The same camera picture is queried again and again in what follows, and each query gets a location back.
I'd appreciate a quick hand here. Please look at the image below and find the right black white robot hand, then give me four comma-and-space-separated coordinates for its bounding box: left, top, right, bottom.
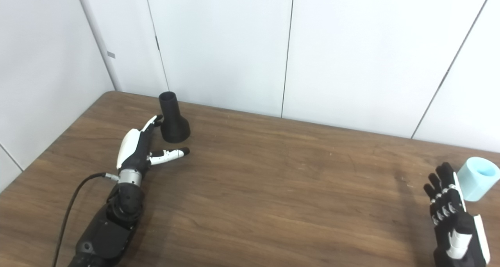
423, 162, 491, 267

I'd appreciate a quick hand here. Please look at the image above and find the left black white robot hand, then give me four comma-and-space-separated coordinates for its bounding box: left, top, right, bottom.
116, 115, 191, 173

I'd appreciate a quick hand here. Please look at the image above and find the black flared nozzle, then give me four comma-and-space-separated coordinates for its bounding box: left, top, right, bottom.
158, 91, 191, 144

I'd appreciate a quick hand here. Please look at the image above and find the light blue cylinder cup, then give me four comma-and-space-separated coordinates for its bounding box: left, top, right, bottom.
456, 156, 500, 202

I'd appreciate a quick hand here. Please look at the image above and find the white corner post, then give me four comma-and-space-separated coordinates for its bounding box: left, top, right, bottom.
73, 0, 123, 93

